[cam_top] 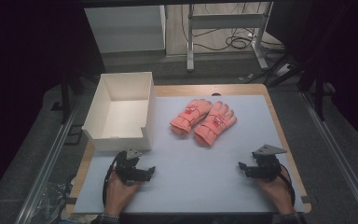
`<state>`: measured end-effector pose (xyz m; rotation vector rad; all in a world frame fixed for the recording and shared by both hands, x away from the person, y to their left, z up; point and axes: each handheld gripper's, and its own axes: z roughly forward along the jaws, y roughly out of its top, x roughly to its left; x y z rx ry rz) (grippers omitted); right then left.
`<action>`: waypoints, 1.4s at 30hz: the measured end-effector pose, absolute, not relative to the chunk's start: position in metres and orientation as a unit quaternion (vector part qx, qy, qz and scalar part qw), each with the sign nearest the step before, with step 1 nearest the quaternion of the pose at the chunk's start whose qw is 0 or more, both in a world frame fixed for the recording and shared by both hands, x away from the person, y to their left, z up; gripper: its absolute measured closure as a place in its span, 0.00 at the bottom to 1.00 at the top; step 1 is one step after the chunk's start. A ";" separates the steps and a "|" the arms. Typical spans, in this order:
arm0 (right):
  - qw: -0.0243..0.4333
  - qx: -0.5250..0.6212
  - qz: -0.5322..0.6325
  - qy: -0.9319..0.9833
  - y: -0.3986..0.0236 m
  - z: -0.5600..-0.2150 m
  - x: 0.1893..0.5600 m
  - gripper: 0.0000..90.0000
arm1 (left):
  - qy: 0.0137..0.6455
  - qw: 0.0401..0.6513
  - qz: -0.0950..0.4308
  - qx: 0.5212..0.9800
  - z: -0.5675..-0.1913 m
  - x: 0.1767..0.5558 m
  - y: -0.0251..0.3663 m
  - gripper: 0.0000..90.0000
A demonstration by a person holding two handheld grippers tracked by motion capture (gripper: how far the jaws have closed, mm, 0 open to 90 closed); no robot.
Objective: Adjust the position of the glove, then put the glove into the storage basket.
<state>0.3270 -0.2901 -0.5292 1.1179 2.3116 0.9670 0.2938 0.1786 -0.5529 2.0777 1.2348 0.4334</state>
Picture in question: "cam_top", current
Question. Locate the clear plastic bag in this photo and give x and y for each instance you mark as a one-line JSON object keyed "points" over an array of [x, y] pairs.
{"points": [[51, 199]]}

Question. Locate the person's left hand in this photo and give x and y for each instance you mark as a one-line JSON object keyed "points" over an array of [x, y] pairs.
{"points": [[118, 193]]}

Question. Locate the white cabinet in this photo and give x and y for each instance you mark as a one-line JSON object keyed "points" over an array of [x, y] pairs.
{"points": [[127, 28]]}

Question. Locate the light blue table mat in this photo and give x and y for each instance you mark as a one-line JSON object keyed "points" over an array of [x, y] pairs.
{"points": [[186, 180]]}

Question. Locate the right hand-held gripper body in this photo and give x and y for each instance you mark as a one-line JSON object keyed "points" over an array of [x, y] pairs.
{"points": [[265, 165]]}

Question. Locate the white metal desk frame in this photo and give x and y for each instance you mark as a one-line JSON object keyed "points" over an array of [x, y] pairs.
{"points": [[227, 21]]}

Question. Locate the person's right hand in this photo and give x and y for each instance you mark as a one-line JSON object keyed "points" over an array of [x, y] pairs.
{"points": [[276, 193]]}

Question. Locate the aluminium rail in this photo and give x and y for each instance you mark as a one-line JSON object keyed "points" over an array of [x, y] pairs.
{"points": [[338, 155], [48, 165]]}

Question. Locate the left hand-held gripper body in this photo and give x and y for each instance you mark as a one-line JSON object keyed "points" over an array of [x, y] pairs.
{"points": [[126, 168]]}

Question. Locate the white box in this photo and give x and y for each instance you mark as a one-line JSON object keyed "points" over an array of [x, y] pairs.
{"points": [[121, 118]]}

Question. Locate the dark metal stand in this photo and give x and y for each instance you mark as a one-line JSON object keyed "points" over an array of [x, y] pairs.
{"points": [[66, 96], [320, 93]]}

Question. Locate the white power strip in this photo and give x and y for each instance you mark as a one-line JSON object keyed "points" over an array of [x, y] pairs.
{"points": [[284, 70]]}

